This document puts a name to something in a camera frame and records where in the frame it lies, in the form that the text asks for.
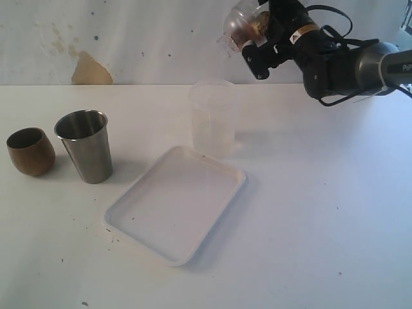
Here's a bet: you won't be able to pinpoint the white plastic tray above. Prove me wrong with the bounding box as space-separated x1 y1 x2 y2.
102 145 247 267

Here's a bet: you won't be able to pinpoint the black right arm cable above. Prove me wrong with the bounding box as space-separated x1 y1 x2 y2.
305 5 412 107

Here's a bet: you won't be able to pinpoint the brown cereal contents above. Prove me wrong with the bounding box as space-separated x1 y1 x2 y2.
230 11 270 50

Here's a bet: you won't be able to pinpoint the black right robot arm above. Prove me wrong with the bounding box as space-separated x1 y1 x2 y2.
255 1 411 102

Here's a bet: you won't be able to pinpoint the stainless steel cup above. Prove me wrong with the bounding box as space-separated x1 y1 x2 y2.
54 109 113 184

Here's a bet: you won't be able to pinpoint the clear plastic measuring cup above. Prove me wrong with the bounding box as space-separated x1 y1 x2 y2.
248 1 270 46

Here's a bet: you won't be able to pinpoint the translucent plastic container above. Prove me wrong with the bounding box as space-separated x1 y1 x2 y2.
189 79 239 158

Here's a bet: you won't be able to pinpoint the brown wooden cup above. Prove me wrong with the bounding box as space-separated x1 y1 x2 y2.
6 127 55 176

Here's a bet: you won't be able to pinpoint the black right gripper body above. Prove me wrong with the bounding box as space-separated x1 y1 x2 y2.
266 1 322 68

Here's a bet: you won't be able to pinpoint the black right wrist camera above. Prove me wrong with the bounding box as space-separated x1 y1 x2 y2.
241 40 281 80

